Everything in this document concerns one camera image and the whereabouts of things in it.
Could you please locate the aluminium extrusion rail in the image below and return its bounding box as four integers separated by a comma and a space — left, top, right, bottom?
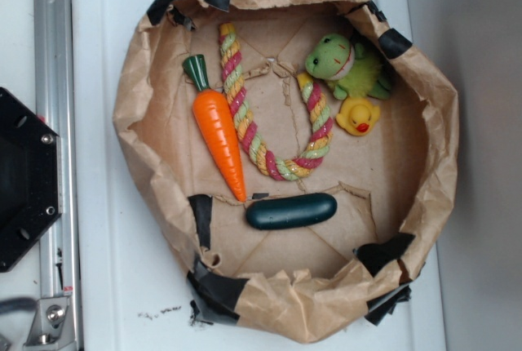
34, 0, 83, 350

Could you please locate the yellow rubber duck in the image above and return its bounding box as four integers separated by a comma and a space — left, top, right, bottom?
335, 98, 381, 136

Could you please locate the green plush frog toy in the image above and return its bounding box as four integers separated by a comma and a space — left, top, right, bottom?
305, 33, 392, 100

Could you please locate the orange plastic toy carrot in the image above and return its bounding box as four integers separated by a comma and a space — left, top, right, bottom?
183, 55, 247, 202

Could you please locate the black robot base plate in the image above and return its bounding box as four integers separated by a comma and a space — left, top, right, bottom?
0, 88, 60, 273

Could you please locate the multicoloured twisted rope toy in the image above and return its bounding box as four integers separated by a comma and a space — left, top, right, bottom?
219, 22, 334, 181

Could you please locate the dark green toy cucumber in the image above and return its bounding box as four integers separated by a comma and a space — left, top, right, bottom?
246, 193, 338, 230

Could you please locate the metal corner bracket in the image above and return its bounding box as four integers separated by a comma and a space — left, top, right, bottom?
23, 296, 77, 350

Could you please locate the white plastic tray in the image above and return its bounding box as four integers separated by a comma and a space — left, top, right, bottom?
72, 0, 446, 350

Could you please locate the brown paper bag bin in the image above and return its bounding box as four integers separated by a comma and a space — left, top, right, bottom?
113, 0, 458, 344

